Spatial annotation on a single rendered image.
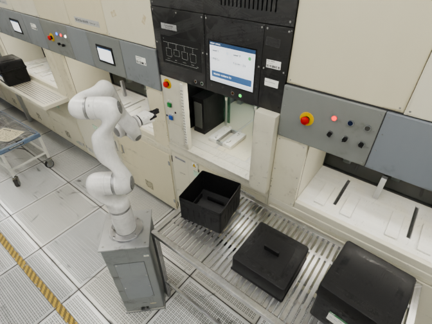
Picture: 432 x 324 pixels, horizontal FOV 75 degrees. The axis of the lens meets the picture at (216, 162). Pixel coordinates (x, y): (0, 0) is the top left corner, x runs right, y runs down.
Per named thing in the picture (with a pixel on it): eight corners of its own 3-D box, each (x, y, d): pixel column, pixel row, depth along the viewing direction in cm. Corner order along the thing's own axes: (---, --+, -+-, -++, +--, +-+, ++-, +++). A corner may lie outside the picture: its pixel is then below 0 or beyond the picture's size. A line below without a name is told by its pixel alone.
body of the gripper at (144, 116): (132, 124, 182) (145, 117, 189) (143, 129, 177) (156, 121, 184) (130, 114, 177) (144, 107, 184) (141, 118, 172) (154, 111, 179)
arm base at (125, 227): (107, 243, 158) (98, 222, 147) (112, 217, 173) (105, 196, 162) (141, 240, 160) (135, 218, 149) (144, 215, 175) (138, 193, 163)
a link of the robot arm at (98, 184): (128, 215, 150) (117, 182, 136) (92, 216, 150) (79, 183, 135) (132, 198, 160) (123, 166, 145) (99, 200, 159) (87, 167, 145)
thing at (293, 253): (229, 268, 146) (230, 253, 138) (259, 231, 164) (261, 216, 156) (281, 303, 132) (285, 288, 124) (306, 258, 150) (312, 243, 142)
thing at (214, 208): (203, 189, 192) (202, 170, 181) (240, 202, 182) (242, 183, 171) (180, 216, 173) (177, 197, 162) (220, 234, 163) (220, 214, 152)
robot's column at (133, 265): (126, 314, 202) (97, 251, 154) (130, 277, 223) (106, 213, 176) (165, 308, 204) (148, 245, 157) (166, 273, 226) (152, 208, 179)
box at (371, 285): (306, 312, 128) (319, 284, 113) (333, 269, 145) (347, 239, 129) (372, 362, 113) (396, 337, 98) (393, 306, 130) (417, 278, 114)
